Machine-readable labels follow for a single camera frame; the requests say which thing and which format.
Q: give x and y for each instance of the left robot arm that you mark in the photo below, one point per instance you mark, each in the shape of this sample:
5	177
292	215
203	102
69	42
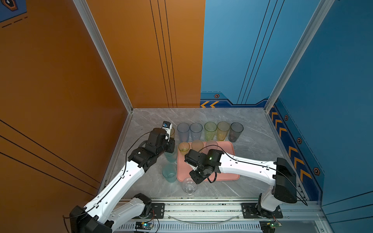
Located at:
101	215

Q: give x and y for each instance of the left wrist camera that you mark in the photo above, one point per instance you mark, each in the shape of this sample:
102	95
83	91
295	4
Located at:
167	126

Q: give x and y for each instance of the green tall glass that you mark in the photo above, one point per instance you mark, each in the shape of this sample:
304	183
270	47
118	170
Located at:
210	130

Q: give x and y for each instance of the circuit board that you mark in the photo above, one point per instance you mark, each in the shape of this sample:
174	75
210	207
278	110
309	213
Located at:
144	226
269	227

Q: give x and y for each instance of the left aluminium corner post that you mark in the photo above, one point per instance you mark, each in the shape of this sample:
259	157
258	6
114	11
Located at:
94	32

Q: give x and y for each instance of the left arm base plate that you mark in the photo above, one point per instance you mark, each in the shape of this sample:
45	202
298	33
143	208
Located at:
156	210

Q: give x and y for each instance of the right aluminium corner post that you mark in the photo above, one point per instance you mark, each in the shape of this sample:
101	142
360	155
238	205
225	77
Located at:
310	31

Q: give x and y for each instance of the peach short glass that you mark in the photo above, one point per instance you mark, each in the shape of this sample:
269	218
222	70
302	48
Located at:
197	145

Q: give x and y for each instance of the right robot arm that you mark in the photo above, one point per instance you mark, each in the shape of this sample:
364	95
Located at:
278	174

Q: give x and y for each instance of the teal glass upper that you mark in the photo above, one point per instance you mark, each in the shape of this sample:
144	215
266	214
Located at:
171	156

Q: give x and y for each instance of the teal glass lower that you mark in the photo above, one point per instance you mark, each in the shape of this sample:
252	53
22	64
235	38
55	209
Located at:
169	172

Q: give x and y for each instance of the right circuit board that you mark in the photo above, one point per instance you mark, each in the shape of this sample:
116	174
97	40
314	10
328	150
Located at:
269	227

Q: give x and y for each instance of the amber tall glass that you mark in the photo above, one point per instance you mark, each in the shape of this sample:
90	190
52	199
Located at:
222	130

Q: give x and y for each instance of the aluminium front rail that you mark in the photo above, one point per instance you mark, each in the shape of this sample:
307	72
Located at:
297	218

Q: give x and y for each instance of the teal glass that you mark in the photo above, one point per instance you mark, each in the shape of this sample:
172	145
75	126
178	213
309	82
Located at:
169	172
171	156

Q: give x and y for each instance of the pink plastic tray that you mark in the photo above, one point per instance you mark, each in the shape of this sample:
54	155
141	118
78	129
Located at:
183	169

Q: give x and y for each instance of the aluminium corner post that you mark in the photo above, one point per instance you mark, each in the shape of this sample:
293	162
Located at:
310	31
94	32

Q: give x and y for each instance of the grey smoky tall glass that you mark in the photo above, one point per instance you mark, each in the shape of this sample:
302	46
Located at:
236	129

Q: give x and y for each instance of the yellow tall glass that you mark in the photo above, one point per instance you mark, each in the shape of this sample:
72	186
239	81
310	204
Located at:
172	133

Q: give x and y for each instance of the blue smooth tall glass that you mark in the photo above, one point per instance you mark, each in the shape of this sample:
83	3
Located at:
196	131

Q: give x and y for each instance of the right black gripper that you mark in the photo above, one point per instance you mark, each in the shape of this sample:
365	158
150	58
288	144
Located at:
192	174

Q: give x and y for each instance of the clear round glass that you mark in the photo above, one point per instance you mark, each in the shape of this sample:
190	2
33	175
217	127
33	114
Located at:
189	186

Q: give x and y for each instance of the left circuit board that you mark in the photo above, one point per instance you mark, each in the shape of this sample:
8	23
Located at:
144	226

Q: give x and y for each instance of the clear tube on rail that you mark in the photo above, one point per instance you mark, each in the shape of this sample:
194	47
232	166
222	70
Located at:
204	221

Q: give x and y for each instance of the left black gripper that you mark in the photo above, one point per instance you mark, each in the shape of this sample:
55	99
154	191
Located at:
171	143

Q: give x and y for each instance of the clear short glass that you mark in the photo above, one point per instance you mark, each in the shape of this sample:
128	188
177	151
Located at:
212	145

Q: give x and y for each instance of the blue textured tall glass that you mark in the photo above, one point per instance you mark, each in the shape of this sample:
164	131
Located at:
183	132

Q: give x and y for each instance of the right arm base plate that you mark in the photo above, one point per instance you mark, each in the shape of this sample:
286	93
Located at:
252	210

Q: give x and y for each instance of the green short glass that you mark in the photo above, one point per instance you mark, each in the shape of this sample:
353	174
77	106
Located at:
184	148

